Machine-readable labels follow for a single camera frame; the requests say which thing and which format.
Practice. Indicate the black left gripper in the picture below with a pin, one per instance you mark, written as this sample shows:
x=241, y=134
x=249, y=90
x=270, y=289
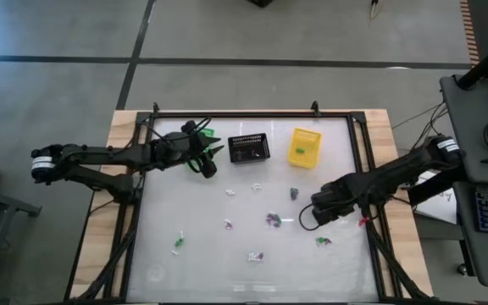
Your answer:
x=176, y=150

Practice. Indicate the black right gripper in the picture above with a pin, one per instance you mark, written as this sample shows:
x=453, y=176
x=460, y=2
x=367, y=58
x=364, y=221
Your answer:
x=341, y=195

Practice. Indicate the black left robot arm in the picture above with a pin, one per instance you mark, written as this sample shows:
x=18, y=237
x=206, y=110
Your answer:
x=100, y=154

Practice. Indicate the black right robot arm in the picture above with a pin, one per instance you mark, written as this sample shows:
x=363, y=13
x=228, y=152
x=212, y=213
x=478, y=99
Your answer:
x=396, y=169

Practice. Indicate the green plastic basket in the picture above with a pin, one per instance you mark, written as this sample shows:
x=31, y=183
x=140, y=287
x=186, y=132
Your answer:
x=207, y=132

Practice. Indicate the red clip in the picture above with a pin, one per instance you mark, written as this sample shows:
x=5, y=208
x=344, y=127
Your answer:
x=362, y=221

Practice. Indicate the black plastic basket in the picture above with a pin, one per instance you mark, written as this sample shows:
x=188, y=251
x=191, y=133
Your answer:
x=265, y=148

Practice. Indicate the yellow plastic basket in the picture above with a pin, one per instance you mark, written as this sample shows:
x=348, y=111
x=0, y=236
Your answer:
x=307, y=135

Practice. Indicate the black desk brace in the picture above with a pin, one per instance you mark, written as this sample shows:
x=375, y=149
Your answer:
x=439, y=184

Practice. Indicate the white paper sheet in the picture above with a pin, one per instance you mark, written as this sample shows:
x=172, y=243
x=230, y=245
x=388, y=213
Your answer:
x=439, y=207

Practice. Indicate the grey keyboard shelf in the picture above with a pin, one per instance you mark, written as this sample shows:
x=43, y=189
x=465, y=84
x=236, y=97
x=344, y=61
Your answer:
x=468, y=254

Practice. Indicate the black caster wheel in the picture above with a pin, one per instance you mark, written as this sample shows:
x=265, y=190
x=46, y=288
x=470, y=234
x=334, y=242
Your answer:
x=462, y=269

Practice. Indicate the grey desk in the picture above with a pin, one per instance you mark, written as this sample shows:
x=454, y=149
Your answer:
x=468, y=127

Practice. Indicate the black pole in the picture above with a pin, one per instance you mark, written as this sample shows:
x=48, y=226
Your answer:
x=481, y=68

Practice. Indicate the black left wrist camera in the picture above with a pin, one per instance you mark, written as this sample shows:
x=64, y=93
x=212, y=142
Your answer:
x=209, y=168

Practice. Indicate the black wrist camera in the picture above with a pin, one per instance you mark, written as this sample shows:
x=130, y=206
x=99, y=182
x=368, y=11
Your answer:
x=209, y=168
x=324, y=216

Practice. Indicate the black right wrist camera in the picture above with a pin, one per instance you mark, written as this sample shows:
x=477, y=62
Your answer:
x=324, y=216

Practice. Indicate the black table frame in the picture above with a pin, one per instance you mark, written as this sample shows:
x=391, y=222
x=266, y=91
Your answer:
x=248, y=114

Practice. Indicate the black frame clamp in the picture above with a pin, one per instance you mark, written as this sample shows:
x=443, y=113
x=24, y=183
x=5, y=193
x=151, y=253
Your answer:
x=315, y=108
x=156, y=108

